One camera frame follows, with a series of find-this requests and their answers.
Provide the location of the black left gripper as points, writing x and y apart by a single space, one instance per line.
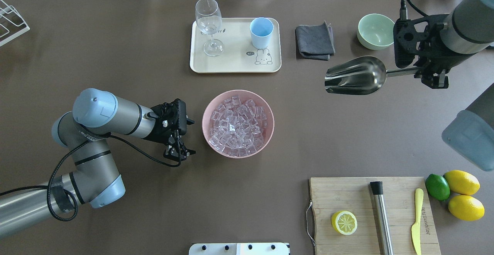
162 135

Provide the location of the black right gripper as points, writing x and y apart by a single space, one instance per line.
435 56

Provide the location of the clear ice cubes pile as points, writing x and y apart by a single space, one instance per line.
237 125

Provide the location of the steel ice scoop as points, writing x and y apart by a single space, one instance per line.
361 76

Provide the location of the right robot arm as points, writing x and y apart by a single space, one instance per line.
471 132

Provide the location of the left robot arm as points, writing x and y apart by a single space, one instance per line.
88 173

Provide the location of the light blue cup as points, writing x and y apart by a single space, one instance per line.
261 30

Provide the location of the pink bowl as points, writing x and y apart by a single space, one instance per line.
238 124

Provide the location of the mint green bowl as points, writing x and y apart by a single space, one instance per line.
375 32

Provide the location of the whole lemon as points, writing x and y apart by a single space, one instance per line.
466 208
462 182

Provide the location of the green lime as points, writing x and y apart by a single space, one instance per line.
437 187

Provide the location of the steel muddler black tip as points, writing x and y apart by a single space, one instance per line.
382 220

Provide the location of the cream rabbit tray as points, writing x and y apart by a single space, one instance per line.
239 55

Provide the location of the grey folded cloth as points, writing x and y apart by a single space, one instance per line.
315 42

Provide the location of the clear wine glass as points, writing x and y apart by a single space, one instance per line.
209 21

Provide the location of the yellow plastic knife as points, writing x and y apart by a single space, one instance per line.
416 227

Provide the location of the bamboo cutting board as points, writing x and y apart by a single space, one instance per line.
332 194

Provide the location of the half lemon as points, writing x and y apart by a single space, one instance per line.
344 222

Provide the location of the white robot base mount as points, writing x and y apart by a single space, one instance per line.
259 248

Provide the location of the white wire cup rack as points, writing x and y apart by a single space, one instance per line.
12 24

